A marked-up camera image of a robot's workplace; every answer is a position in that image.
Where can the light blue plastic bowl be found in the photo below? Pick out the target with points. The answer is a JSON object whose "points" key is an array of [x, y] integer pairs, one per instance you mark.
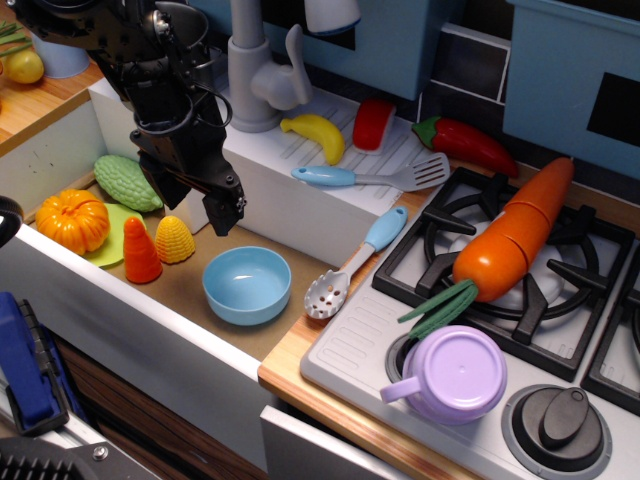
{"points": [[247, 286]]}

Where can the blue clamp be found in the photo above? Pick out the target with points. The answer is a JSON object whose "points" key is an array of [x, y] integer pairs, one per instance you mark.
{"points": [[37, 400]]}

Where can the green toy bitter gourd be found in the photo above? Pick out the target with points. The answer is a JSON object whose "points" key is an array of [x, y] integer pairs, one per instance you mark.
{"points": [[123, 180]]}

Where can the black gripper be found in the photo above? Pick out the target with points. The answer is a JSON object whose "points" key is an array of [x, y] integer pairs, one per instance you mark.
{"points": [[181, 152]]}

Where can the red white toy sushi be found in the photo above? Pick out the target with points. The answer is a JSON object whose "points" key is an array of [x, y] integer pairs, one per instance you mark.
{"points": [[372, 124]]}

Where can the large orange toy carrot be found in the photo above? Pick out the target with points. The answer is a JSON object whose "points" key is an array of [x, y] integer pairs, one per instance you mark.
{"points": [[496, 260]]}

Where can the light blue cup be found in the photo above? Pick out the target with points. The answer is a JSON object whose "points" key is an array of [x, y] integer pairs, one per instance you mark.
{"points": [[61, 61]]}

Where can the black stove grate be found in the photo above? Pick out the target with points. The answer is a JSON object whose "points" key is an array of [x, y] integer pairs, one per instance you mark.
{"points": [[613, 373], [550, 316]]}

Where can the blue handled slotted spoon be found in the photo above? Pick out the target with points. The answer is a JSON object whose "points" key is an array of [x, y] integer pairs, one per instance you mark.
{"points": [[327, 294]]}

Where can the light green plate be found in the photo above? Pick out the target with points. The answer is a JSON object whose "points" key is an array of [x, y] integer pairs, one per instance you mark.
{"points": [[110, 253]]}

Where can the yellow toy banana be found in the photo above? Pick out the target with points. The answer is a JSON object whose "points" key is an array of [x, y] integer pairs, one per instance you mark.
{"points": [[319, 130]]}

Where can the grey toy stove top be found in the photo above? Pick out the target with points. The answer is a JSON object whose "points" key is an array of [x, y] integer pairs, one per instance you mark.
{"points": [[364, 347]]}

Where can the yellow toy lemon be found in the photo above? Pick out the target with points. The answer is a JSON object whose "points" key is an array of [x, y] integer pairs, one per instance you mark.
{"points": [[24, 67]]}

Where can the small orange toy carrot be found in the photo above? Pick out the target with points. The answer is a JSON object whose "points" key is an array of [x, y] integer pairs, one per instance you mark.
{"points": [[141, 261]]}

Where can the orange toy pumpkin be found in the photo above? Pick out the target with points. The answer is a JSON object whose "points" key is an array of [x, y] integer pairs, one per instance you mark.
{"points": [[75, 219]]}

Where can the grey stove knob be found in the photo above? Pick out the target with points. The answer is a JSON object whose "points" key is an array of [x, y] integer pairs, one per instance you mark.
{"points": [[556, 433]]}

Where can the purple plastic cup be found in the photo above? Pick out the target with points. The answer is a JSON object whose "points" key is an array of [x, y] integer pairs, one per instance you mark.
{"points": [[454, 376]]}

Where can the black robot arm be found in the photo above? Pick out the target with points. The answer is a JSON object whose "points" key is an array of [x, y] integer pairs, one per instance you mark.
{"points": [[156, 56]]}

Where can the grey toy faucet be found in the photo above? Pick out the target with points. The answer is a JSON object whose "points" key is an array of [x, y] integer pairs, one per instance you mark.
{"points": [[261, 89]]}

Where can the white blue bottle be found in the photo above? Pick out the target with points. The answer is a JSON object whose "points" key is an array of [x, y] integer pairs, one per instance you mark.
{"points": [[328, 17]]}

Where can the red toy chili pepper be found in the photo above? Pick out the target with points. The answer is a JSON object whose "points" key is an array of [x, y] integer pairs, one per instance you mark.
{"points": [[466, 143]]}

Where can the yellow toy corn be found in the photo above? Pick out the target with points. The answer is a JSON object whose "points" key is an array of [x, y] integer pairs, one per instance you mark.
{"points": [[174, 241]]}

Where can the blue handled grey spatula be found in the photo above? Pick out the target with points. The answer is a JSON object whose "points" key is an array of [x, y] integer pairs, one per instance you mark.
{"points": [[428, 172]]}

